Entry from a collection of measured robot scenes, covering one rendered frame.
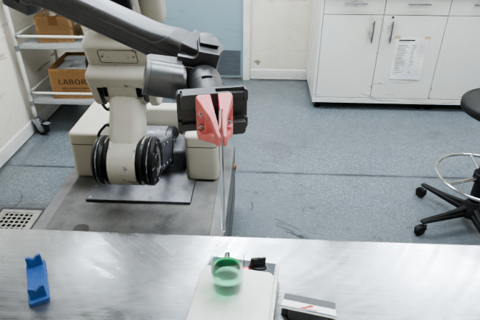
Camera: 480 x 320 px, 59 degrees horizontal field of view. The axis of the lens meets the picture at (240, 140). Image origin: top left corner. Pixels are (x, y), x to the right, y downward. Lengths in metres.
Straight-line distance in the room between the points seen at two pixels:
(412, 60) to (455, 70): 0.31
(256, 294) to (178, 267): 0.22
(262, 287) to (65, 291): 0.37
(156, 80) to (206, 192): 1.05
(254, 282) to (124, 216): 0.96
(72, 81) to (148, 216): 1.50
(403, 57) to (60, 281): 2.67
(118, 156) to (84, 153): 0.36
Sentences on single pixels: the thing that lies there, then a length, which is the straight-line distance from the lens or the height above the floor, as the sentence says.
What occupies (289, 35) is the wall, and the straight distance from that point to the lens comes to 3.54.
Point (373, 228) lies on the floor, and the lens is 2.14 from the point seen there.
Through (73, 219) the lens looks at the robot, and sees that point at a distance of 1.64.
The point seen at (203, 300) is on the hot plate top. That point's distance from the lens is 0.69.
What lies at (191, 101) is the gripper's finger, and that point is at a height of 1.13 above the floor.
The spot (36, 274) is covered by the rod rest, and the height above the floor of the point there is 0.76.
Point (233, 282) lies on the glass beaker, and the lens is 0.66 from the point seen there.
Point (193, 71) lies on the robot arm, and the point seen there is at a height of 1.12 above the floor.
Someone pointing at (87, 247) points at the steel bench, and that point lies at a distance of 0.94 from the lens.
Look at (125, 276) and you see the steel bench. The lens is 0.86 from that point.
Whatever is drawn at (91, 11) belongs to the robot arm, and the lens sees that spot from 0.79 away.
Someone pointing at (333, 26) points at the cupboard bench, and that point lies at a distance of 2.95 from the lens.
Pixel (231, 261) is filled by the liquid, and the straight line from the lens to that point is 0.68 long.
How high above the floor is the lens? 1.37
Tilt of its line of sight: 30 degrees down
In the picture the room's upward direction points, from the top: straight up
